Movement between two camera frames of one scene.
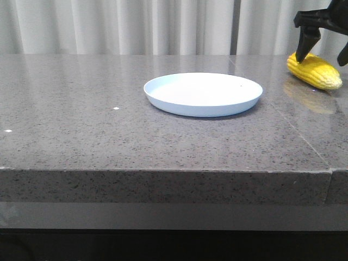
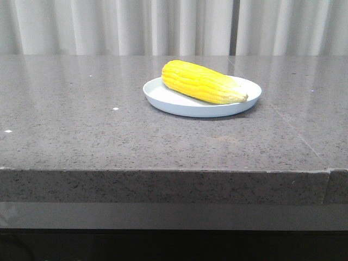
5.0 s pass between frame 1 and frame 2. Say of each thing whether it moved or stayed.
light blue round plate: stayed
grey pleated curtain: stayed
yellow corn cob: moved
